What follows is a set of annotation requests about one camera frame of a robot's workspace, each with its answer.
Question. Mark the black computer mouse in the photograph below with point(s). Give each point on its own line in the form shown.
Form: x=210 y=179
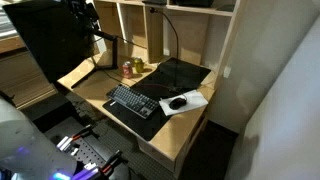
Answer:
x=177 y=103

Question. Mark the yellow green bottle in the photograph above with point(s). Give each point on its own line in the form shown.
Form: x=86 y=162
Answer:
x=139 y=65

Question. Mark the red soda can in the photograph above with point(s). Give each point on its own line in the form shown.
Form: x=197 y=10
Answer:
x=127 y=70

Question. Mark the black desk mat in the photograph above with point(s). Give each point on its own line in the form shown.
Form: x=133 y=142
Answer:
x=181 y=75

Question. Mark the grey black keyboard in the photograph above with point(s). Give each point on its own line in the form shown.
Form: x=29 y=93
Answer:
x=133 y=100

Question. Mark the white paper towel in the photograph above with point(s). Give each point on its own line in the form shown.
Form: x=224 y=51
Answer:
x=195 y=100

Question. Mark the black gooseneck desk lamp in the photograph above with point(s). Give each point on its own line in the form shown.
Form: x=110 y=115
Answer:
x=176 y=40

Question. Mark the black monitor stand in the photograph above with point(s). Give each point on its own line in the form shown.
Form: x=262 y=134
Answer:
x=115 y=53

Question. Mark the white paper label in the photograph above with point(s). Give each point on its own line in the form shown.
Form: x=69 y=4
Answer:
x=227 y=72

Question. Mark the black curved monitor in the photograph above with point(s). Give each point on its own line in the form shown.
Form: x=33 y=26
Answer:
x=50 y=36

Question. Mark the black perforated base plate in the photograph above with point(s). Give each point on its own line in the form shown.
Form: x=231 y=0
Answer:
x=86 y=153

